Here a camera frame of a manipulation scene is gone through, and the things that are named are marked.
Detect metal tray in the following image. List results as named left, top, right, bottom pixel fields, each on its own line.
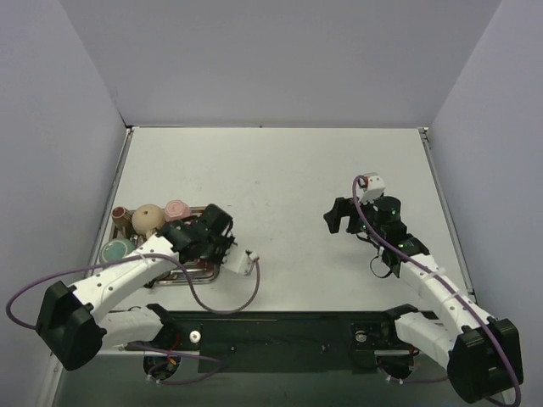
left=110, top=205, right=221, bottom=287

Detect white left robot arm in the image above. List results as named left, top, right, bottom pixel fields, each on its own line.
left=35, top=204, right=352, bottom=383

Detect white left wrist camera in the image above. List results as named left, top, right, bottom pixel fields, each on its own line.
left=221, top=246, right=260, bottom=276

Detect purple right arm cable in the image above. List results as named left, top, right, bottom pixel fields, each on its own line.
left=352, top=174, right=522, bottom=406

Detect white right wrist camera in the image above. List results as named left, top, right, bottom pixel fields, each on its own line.
left=356, top=172, right=385, bottom=205

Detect beige round mug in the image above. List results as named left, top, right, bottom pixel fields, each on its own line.
left=132, top=203, right=165, bottom=237

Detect brown small mug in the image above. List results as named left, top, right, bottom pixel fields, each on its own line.
left=111, top=206, right=133, bottom=228

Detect green mug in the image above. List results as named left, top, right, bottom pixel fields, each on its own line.
left=98, top=238, right=136, bottom=264

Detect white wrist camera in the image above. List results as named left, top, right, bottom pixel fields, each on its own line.
left=356, top=172, right=385, bottom=205
left=221, top=246, right=260, bottom=276

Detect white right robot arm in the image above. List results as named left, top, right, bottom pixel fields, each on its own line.
left=348, top=195, right=523, bottom=406

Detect pink faceted mug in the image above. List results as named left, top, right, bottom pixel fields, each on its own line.
left=164, top=199, right=192, bottom=222

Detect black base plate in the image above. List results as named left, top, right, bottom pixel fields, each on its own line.
left=150, top=311, right=419, bottom=376

